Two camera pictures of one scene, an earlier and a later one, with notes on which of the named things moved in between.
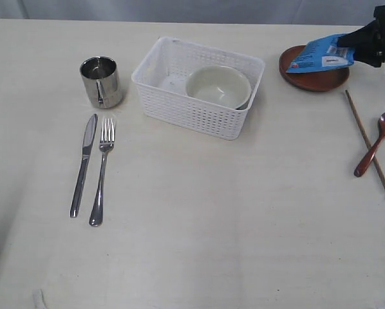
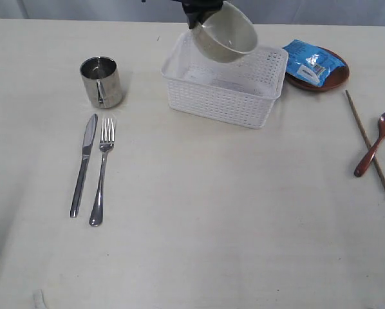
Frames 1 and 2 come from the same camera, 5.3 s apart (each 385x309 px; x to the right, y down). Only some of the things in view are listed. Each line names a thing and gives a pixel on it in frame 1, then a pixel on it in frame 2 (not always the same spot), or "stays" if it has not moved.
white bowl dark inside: [221, 85] → [226, 35]
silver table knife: [88, 136] stays
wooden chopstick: [367, 141] stays
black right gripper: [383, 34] → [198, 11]
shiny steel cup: [103, 82] stays
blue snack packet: [324, 53] → [309, 63]
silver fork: [106, 141] stays
